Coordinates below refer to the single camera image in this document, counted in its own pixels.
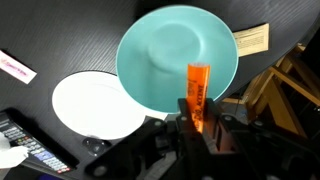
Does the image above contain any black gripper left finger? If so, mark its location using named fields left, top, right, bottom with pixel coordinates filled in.
left=84, top=98, right=214, bottom=180

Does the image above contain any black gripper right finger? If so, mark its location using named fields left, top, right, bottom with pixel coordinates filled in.
left=203, top=98, right=320, bottom=180

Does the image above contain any orange sharpie marker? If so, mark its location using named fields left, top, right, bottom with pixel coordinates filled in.
left=185, top=62, right=212, bottom=134

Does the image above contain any black round knob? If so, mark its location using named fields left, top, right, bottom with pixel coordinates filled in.
left=82, top=136, right=113, bottom=157

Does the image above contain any white round plate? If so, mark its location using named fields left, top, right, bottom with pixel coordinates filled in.
left=51, top=70, right=169, bottom=141

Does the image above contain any teal round plate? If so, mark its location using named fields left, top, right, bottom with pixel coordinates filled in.
left=115, top=4, right=240, bottom=114

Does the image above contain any black remote control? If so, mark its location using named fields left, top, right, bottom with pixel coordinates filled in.
left=0, top=108, right=80, bottom=175

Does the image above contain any tan printed paper packet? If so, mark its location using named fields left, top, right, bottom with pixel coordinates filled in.
left=232, top=22, right=271, bottom=58

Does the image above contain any white paper napkin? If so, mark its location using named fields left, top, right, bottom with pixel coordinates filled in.
left=0, top=132, right=30, bottom=171

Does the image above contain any pink white sweetener packet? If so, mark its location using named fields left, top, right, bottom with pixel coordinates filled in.
left=0, top=49, right=38, bottom=85

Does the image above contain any wooden chair frame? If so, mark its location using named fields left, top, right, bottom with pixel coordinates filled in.
left=221, top=43, right=320, bottom=139

